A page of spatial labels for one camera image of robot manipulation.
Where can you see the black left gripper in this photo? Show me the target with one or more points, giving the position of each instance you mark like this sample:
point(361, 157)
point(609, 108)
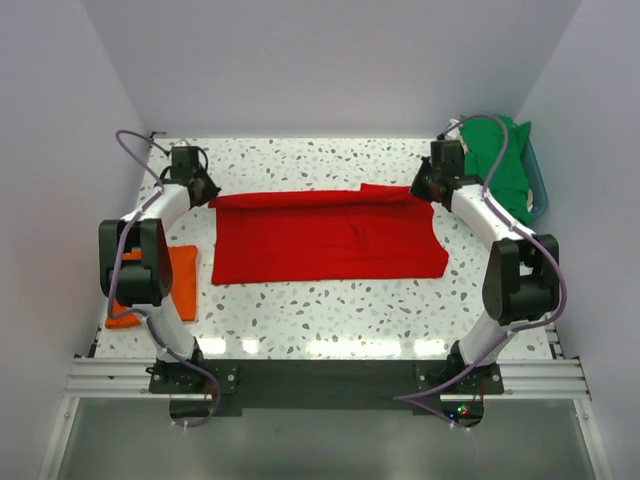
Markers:
point(212, 190)

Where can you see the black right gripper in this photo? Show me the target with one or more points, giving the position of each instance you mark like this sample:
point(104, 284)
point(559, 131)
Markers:
point(416, 187)

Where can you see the red t shirt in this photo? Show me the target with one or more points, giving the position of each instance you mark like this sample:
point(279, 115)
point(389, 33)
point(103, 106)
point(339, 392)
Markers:
point(376, 232)

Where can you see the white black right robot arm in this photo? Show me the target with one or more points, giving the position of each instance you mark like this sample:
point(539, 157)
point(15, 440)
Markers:
point(522, 288)

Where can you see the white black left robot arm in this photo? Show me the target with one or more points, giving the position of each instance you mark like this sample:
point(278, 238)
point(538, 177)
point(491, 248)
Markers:
point(135, 269)

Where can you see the folded orange t shirt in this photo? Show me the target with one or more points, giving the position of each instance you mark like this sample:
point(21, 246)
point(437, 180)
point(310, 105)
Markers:
point(183, 292)

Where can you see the blue laundry basket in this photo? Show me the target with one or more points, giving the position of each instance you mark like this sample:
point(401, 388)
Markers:
point(532, 171)

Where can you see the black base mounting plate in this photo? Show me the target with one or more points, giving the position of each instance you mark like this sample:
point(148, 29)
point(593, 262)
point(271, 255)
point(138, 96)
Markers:
point(233, 386)

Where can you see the aluminium frame rail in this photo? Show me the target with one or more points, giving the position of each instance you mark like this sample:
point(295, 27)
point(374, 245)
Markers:
point(522, 379)

